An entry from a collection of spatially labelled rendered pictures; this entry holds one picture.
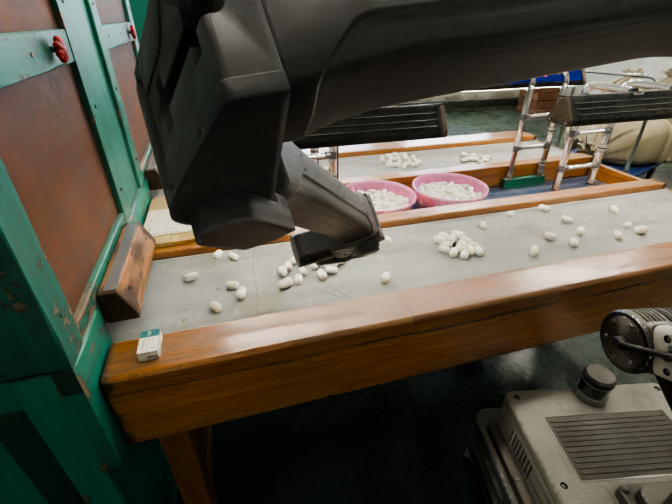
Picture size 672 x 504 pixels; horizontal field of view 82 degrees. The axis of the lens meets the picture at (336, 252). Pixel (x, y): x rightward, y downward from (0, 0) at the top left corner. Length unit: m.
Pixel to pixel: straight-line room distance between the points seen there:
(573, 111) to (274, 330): 0.94
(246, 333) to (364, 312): 0.24
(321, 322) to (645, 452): 0.77
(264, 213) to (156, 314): 0.73
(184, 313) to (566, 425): 0.91
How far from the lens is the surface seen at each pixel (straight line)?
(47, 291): 0.67
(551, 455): 1.06
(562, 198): 1.53
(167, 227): 1.19
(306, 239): 0.60
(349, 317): 0.80
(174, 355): 0.78
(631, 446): 1.16
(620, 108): 1.35
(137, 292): 0.87
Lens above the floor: 1.29
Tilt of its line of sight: 32 degrees down
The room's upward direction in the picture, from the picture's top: straight up
